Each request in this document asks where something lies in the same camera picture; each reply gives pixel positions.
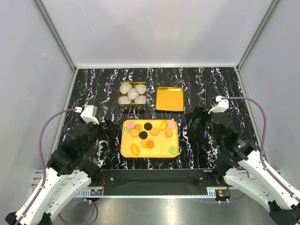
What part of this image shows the aluminium frame rail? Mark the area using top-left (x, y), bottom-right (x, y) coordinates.
top-left (30, 170), bottom-right (282, 199)

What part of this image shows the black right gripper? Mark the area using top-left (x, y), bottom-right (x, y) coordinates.
top-left (184, 105), bottom-right (222, 146)

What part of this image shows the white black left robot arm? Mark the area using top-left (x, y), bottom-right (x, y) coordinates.
top-left (5, 119), bottom-right (120, 225)

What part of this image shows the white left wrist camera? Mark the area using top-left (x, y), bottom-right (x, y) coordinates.
top-left (75, 105), bottom-right (99, 125)

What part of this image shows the pink sandwich cookie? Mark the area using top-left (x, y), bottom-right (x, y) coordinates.
top-left (126, 122), bottom-right (135, 129)
top-left (167, 121), bottom-right (176, 129)

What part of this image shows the yellow plastic tray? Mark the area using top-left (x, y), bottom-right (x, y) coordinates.
top-left (120, 120), bottom-right (179, 158)

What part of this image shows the orange flower cookie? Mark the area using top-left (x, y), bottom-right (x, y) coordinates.
top-left (134, 124), bottom-right (142, 131)

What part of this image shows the pink sandwich cookie right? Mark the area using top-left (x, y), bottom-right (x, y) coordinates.
top-left (167, 121), bottom-right (176, 129)

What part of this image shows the yellow chick cookie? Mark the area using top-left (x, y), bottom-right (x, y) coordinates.
top-left (159, 120), bottom-right (168, 131)

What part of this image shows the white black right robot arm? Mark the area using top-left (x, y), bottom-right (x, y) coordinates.
top-left (185, 107), bottom-right (300, 225)

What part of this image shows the orange swirl cookie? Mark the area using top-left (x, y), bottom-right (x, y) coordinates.
top-left (146, 140), bottom-right (154, 149)

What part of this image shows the white paper cup front-right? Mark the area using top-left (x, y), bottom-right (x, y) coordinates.
top-left (135, 95), bottom-right (147, 105)

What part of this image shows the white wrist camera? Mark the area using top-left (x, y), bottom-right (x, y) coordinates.
top-left (208, 96), bottom-right (229, 114)
top-left (75, 105), bottom-right (99, 125)

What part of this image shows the orange fish cookie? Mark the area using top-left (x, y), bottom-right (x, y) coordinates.
top-left (131, 144), bottom-right (141, 156)

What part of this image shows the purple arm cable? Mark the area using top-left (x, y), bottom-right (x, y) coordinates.
top-left (192, 97), bottom-right (300, 204)
top-left (13, 108), bottom-right (97, 225)

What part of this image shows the tan round biscuit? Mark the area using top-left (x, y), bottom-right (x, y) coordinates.
top-left (150, 127), bottom-right (159, 136)
top-left (141, 139), bottom-right (148, 148)
top-left (130, 128), bottom-right (139, 138)

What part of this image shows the green sandwich cookie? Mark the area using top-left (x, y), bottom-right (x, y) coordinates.
top-left (168, 146), bottom-right (178, 155)
top-left (124, 127), bottom-right (131, 133)

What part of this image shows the gold tin lid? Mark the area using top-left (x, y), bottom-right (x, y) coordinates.
top-left (156, 87), bottom-right (185, 112)

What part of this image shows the pink sandwich cookie left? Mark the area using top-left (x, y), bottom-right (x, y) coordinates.
top-left (126, 122), bottom-right (135, 129)

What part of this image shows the white paper cup front-left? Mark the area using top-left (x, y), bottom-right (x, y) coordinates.
top-left (118, 96), bottom-right (131, 105)

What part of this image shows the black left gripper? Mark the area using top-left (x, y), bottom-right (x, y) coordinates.
top-left (80, 116), bottom-right (120, 155)

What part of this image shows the green sandwich cookie left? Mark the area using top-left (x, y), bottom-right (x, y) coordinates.
top-left (124, 127), bottom-right (131, 133)

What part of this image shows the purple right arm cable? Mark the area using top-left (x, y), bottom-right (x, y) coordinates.
top-left (192, 97), bottom-right (300, 204)

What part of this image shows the green sandwich cookie right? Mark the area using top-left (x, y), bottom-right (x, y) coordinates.
top-left (168, 146), bottom-right (178, 155)

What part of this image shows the white paper cup back-left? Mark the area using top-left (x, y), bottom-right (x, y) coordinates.
top-left (120, 83), bottom-right (132, 94)

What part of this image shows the green christmas cookie tin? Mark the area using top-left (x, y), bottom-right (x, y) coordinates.
top-left (118, 82), bottom-right (147, 110)

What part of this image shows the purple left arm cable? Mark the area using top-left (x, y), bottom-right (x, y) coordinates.
top-left (13, 108), bottom-right (97, 225)

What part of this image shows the white paper cup back-right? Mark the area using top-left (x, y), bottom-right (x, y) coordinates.
top-left (135, 84), bottom-right (147, 95)

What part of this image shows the white paper cup centre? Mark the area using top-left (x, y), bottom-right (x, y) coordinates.
top-left (127, 88), bottom-right (140, 100)

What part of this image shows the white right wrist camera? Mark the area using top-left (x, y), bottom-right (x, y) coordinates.
top-left (208, 96), bottom-right (229, 114)

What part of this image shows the orange shell cookie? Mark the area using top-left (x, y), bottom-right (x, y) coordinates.
top-left (165, 130), bottom-right (173, 138)

